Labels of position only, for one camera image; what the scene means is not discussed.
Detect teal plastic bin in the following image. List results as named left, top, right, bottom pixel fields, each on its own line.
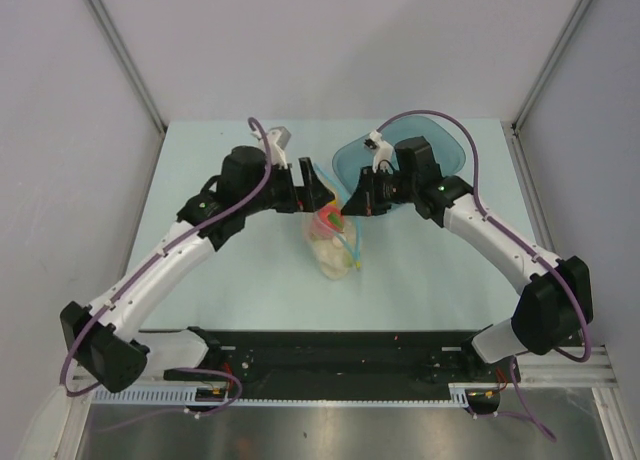
left=332, top=114, right=466, bottom=219

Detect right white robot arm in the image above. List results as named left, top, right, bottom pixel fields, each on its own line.
left=342, top=131, right=593, bottom=381

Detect red fake pepper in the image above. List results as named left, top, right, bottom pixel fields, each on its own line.
left=311, top=204, right=344, bottom=237

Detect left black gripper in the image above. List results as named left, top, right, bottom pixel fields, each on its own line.
left=241, top=157, right=332, bottom=215

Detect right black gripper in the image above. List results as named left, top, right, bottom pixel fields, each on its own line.
left=342, top=166, right=417, bottom=217

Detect aluminium frame rail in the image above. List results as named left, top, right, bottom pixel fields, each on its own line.
left=72, top=344, right=614, bottom=386

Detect white cable duct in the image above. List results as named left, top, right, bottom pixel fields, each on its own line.
left=93, top=384, right=501, bottom=409

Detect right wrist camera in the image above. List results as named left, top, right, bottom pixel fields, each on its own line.
left=364, top=130, right=394, bottom=171

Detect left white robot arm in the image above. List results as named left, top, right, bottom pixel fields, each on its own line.
left=60, top=146, right=334, bottom=393

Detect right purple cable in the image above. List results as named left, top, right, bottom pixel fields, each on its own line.
left=374, top=109, right=594, bottom=442

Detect clear zip top bag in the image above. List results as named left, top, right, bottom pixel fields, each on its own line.
left=302, top=163, right=363, bottom=281

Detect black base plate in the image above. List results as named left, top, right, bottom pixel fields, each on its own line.
left=163, top=329, right=510, bottom=393

